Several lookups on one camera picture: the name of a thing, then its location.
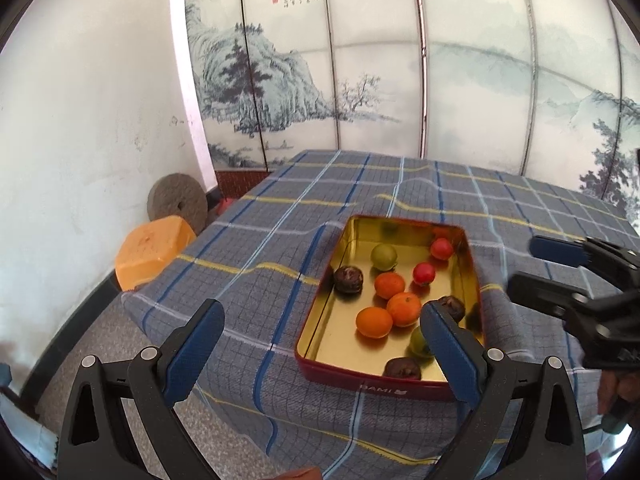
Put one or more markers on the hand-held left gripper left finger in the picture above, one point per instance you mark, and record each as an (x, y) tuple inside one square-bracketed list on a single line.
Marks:
[(195, 345)]

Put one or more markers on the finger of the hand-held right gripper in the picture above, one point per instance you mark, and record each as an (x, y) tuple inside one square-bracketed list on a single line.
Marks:
[(555, 249), (540, 291)]

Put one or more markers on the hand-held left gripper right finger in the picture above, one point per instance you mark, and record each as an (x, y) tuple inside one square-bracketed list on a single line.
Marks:
[(452, 355)]

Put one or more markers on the large dark brown wrinkled fruit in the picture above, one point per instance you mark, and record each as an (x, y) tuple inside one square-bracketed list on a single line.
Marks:
[(454, 308)]

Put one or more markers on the orange tangerine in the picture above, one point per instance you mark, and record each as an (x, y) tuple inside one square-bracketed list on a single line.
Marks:
[(374, 321), (389, 285), (404, 309)]

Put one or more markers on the red round fruit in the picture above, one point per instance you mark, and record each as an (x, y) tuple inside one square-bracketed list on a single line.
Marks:
[(424, 273), (441, 248)]

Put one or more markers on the red and gold tin box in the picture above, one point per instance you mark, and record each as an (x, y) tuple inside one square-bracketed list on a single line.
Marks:
[(340, 330)]

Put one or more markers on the green round fruit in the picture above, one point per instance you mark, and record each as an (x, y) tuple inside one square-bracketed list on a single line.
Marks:
[(384, 256), (418, 342)]

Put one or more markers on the person's right hand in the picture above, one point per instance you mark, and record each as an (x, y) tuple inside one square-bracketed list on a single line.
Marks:
[(612, 392)]

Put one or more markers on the orange plastic stool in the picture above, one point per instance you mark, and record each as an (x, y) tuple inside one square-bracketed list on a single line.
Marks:
[(150, 250)]

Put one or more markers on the blue grey plaid tablecloth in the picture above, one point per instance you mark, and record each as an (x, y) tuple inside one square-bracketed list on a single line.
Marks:
[(280, 240)]

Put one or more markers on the round grey millstone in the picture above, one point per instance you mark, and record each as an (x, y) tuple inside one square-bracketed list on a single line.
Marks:
[(170, 195)]

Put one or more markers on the white patterned cloth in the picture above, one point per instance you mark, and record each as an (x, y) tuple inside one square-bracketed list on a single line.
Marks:
[(25, 432)]

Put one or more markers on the landscape painted folding screen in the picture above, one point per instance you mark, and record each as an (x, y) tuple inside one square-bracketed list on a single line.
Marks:
[(375, 85)]

